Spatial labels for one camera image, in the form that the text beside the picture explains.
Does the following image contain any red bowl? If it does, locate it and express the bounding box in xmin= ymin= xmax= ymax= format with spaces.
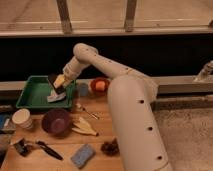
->
xmin=90 ymin=77 xmax=110 ymax=96

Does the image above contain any green plastic tray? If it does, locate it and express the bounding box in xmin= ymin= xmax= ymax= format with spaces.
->
xmin=16 ymin=75 xmax=76 ymax=110

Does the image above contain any black binder clip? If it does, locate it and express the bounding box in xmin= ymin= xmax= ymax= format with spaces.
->
xmin=13 ymin=138 xmax=32 ymax=156

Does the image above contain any black handled brush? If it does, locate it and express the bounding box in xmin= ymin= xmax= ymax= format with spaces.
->
xmin=36 ymin=141 xmax=63 ymax=160

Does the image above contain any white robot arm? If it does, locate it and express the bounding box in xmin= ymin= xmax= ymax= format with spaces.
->
xmin=54 ymin=43 xmax=173 ymax=171

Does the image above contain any white paper cup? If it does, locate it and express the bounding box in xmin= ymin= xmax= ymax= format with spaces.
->
xmin=12 ymin=109 xmax=33 ymax=130

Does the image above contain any blue sponge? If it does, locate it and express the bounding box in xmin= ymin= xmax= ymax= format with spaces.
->
xmin=71 ymin=144 xmax=95 ymax=169

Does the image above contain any blue object at left edge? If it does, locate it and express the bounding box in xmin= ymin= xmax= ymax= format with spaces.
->
xmin=0 ymin=115 xmax=13 ymax=131

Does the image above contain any brown pine cone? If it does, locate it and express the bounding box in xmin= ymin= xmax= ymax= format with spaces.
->
xmin=101 ymin=138 xmax=119 ymax=156

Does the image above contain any purple bowl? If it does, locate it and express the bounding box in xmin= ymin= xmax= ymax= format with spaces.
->
xmin=41 ymin=108 xmax=71 ymax=135

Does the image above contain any banana peel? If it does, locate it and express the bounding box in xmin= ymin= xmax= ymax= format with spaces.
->
xmin=72 ymin=117 xmax=99 ymax=136

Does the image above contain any metal fork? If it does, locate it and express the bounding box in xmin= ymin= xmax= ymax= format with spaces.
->
xmin=76 ymin=103 xmax=99 ymax=120

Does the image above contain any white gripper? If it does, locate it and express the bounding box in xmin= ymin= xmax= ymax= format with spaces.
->
xmin=53 ymin=57 xmax=83 ymax=88

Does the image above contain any black eraser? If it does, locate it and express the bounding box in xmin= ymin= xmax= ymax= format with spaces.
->
xmin=47 ymin=74 xmax=65 ymax=94

